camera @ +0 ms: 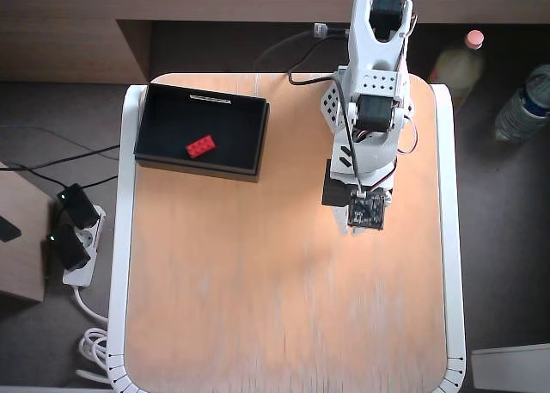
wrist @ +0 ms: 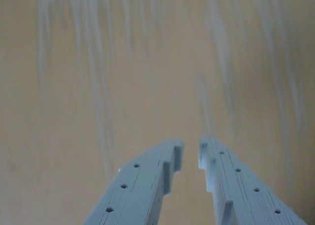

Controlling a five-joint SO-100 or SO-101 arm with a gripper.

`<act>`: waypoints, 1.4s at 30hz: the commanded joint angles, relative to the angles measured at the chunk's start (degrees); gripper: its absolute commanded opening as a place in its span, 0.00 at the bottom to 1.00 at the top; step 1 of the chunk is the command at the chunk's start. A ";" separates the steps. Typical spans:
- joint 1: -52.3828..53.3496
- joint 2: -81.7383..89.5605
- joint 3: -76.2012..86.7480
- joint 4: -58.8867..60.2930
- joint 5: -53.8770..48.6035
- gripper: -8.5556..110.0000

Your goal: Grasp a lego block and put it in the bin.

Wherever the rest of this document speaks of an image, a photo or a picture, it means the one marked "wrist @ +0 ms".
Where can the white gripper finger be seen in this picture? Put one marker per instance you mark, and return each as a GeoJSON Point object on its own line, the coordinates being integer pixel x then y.
{"type": "Point", "coordinates": [137, 193]}
{"type": "Point", "coordinates": [241, 195]}

